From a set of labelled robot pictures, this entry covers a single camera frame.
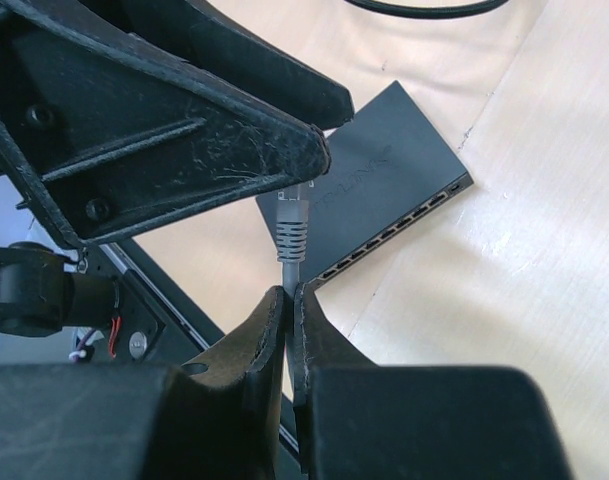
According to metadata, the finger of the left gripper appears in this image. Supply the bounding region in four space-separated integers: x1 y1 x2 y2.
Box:
123 0 354 130
0 1 331 248

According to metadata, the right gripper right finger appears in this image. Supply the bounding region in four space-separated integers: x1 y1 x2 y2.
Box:
292 284 573 479

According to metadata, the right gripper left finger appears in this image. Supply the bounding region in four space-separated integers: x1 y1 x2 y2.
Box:
0 286 285 479

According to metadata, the grey ethernet cable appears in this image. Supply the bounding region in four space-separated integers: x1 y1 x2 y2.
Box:
273 183 312 296

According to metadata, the black power cable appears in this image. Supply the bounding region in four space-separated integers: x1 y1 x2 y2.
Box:
343 0 505 20

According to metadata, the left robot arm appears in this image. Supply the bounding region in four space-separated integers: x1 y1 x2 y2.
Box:
0 1 354 337

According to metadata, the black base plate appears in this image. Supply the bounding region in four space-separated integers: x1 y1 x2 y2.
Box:
79 240 302 479

